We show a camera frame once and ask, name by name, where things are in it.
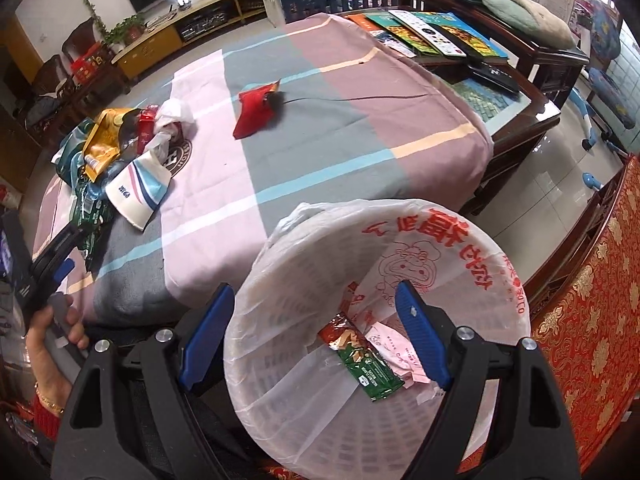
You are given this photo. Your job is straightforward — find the person's left hand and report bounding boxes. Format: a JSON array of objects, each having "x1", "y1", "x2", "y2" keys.
[{"x1": 25, "y1": 304, "x2": 91, "y2": 392}]

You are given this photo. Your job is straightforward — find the striped pastel tablecloth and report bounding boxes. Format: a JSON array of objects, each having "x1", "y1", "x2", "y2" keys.
[{"x1": 32, "y1": 12, "x2": 496, "y2": 327}]

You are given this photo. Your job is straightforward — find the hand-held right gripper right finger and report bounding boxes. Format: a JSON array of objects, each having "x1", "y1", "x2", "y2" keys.
[{"x1": 394, "y1": 280, "x2": 583, "y2": 480}]

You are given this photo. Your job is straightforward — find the red snack packet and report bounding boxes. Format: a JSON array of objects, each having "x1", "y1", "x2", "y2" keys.
[{"x1": 232, "y1": 80, "x2": 282, "y2": 140}]

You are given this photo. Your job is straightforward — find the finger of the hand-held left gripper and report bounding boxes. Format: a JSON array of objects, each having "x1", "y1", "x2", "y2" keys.
[
  {"x1": 32, "y1": 224, "x2": 101, "y2": 274},
  {"x1": 49, "y1": 258, "x2": 77, "y2": 287}
]

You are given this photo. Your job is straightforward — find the dark green bag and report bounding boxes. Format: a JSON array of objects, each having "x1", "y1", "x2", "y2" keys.
[{"x1": 52, "y1": 120, "x2": 96, "y2": 168}]

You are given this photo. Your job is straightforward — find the yellow wooden TV cabinet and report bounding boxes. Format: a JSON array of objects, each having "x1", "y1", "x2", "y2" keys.
[{"x1": 112, "y1": 0, "x2": 272, "y2": 79}]

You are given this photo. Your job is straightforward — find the red gold brocade cushion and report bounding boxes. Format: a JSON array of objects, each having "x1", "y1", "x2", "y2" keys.
[{"x1": 460, "y1": 157, "x2": 640, "y2": 480}]

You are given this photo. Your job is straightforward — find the green picture book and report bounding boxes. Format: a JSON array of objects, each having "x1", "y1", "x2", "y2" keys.
[{"x1": 365, "y1": 12, "x2": 442, "y2": 57}]

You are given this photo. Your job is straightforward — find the white blue-striped paper cup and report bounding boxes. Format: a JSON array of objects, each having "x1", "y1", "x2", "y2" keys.
[{"x1": 104, "y1": 152, "x2": 174, "y2": 233}]

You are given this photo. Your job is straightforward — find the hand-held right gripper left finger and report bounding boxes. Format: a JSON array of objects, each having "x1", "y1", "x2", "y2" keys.
[{"x1": 50, "y1": 284, "x2": 237, "y2": 480}]

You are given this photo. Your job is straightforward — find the orange book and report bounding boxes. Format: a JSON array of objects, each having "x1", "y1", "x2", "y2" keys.
[{"x1": 345, "y1": 12, "x2": 382, "y2": 32}]

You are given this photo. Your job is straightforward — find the large colourful picture book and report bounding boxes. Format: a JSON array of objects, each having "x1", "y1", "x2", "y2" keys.
[{"x1": 410, "y1": 10, "x2": 511, "y2": 62}]

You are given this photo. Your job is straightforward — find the person's left forearm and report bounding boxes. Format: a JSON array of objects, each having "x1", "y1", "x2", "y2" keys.
[{"x1": 30, "y1": 382, "x2": 67, "y2": 443}]

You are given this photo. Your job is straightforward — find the red gift box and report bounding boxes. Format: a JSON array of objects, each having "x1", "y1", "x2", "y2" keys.
[{"x1": 70, "y1": 42, "x2": 114, "y2": 84}]

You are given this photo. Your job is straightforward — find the black bag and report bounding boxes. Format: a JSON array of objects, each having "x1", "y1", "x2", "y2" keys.
[{"x1": 25, "y1": 95, "x2": 64, "y2": 132}]

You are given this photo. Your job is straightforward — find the small red carton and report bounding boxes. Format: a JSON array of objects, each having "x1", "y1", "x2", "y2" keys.
[{"x1": 136, "y1": 107, "x2": 159, "y2": 154}]

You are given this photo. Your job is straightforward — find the dark wooden side table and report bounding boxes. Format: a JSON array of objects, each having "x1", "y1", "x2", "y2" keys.
[{"x1": 390, "y1": 0, "x2": 592, "y2": 97}]

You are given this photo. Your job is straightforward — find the blue child's chair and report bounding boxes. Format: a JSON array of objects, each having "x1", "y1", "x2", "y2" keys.
[{"x1": 567, "y1": 0, "x2": 640, "y2": 192}]

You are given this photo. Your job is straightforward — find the white plastic waste basket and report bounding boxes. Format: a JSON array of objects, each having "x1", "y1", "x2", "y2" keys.
[{"x1": 222, "y1": 199, "x2": 533, "y2": 479}]

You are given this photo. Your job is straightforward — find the wooden sofa frame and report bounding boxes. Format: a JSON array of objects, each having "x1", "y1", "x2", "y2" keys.
[{"x1": 520, "y1": 155, "x2": 632, "y2": 312}]

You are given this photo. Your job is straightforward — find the wooden glass-top coffee table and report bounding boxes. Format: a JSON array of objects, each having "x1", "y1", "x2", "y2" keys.
[{"x1": 345, "y1": 7, "x2": 563, "y2": 217}]

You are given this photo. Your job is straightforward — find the potted green plant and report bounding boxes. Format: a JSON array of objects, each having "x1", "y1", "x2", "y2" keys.
[{"x1": 102, "y1": 14, "x2": 147, "y2": 52}]

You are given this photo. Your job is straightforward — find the dark wooden chair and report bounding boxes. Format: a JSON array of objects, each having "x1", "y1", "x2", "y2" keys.
[{"x1": 32, "y1": 17, "x2": 132, "y2": 127}]

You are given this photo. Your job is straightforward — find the white crumpled plastic bag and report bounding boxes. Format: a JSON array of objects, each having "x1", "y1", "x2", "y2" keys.
[
  {"x1": 152, "y1": 99, "x2": 196, "y2": 134},
  {"x1": 149, "y1": 131, "x2": 175, "y2": 162}
]

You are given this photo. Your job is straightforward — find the small wall poster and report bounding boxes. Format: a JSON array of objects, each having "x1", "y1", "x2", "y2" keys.
[{"x1": 570, "y1": 0, "x2": 601, "y2": 32}]

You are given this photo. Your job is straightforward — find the white remote control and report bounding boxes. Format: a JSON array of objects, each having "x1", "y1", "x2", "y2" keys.
[{"x1": 387, "y1": 9, "x2": 464, "y2": 57}]

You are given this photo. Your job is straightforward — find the small picture cards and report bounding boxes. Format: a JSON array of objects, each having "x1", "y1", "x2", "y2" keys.
[{"x1": 372, "y1": 30, "x2": 419, "y2": 59}]

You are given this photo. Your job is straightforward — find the grey green cushion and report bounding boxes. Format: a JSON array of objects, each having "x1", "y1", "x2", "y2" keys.
[{"x1": 481, "y1": 0, "x2": 579, "y2": 50}]

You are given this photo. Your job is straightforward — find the black remote control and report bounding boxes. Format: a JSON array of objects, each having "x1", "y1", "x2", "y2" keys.
[{"x1": 429, "y1": 22, "x2": 509, "y2": 64}]

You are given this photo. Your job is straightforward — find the pink paper receipt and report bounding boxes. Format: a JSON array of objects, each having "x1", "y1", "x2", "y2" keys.
[{"x1": 360, "y1": 322, "x2": 432, "y2": 389}]

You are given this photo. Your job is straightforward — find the yellow snack bag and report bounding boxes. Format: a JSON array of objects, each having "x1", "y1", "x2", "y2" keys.
[{"x1": 82, "y1": 108, "x2": 146, "y2": 182}]

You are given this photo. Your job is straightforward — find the orange green snack packet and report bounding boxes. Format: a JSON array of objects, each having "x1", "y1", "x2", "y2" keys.
[{"x1": 319, "y1": 312, "x2": 406, "y2": 403}]

